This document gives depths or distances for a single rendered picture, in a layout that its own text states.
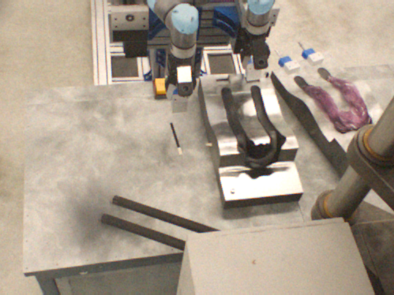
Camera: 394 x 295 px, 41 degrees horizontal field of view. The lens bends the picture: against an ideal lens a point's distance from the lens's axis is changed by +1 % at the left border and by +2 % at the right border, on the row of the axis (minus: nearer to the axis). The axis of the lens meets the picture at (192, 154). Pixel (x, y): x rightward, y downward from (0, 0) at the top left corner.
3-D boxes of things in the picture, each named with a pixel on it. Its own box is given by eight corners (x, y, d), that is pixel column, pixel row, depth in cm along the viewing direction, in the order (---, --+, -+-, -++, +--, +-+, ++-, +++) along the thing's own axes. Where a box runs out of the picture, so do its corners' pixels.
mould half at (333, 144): (268, 80, 204) (275, 60, 195) (324, 61, 212) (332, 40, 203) (344, 181, 181) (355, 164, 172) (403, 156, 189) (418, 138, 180)
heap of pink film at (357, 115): (296, 88, 195) (302, 74, 188) (335, 74, 200) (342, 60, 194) (336, 140, 183) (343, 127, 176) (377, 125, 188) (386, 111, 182)
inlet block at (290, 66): (268, 56, 207) (272, 46, 202) (279, 53, 208) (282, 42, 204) (286, 80, 201) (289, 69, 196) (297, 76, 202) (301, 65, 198)
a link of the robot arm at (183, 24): (188, -3, 151) (205, 15, 147) (185, 26, 160) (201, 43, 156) (165, 5, 148) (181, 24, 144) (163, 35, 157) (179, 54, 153)
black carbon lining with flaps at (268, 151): (218, 91, 189) (221, 73, 181) (260, 88, 192) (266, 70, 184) (238, 173, 171) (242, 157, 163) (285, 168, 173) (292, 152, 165)
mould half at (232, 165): (197, 92, 197) (200, 67, 186) (263, 87, 201) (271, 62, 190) (223, 209, 171) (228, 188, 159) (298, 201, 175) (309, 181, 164)
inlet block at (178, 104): (166, 84, 185) (167, 73, 180) (180, 83, 185) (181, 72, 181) (172, 113, 177) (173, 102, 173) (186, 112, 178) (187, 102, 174)
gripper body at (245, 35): (261, 35, 183) (265, 12, 172) (267, 55, 179) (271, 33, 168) (240, 39, 182) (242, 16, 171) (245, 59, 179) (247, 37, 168)
